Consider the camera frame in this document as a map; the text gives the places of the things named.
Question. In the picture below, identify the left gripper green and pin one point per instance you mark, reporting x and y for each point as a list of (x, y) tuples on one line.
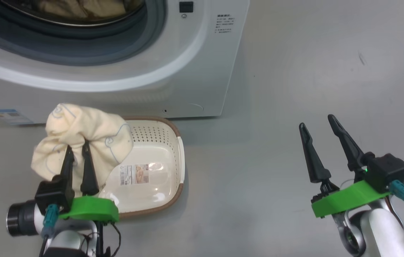
[(91, 210)]

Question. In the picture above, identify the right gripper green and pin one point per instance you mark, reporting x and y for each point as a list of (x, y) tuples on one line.
[(344, 200)]

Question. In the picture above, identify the pale yellow printed garment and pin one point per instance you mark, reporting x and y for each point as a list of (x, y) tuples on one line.
[(80, 9), (80, 128)]

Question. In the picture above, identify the grey rubber door gasket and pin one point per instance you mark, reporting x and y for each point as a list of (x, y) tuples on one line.
[(80, 46)]

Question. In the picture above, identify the white front-load washing machine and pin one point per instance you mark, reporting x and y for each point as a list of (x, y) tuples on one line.
[(205, 71)]

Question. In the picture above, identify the paper basket product label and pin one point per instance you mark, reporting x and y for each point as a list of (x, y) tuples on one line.
[(134, 175)]

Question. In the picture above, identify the cream perforated laundry basket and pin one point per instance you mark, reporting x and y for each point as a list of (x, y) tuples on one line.
[(152, 150)]

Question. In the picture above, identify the blue energy label sticker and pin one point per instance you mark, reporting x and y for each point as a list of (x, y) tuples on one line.
[(9, 116)]

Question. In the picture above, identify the round drain filter cover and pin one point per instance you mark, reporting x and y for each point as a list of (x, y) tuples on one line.
[(187, 109)]

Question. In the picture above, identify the small printed text decal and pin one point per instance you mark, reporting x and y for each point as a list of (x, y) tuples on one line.
[(225, 23)]

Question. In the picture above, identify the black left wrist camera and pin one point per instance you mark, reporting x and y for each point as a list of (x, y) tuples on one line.
[(54, 194)]

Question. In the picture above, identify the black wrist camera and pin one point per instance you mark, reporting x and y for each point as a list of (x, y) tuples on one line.
[(54, 194), (387, 171)]

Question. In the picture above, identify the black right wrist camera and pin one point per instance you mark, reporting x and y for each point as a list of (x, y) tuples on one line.
[(387, 171)]

